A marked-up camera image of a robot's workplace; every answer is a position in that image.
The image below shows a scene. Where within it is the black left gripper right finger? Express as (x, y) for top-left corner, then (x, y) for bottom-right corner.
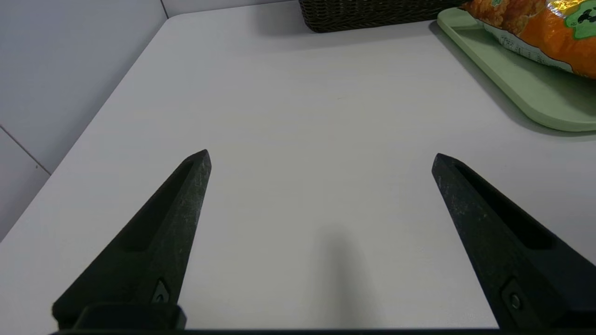
(431, 153), (596, 330)

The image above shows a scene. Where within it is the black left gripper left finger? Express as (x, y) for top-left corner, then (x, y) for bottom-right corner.
(51, 149), (212, 327)

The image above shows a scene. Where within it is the orange snack bag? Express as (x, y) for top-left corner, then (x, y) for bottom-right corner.
(459, 0), (596, 80)

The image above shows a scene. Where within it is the dark brown wicker basket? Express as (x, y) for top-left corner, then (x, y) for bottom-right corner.
(298, 0), (468, 34)

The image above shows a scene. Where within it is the light green plastic tray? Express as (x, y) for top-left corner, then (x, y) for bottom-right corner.
(437, 7), (596, 133)

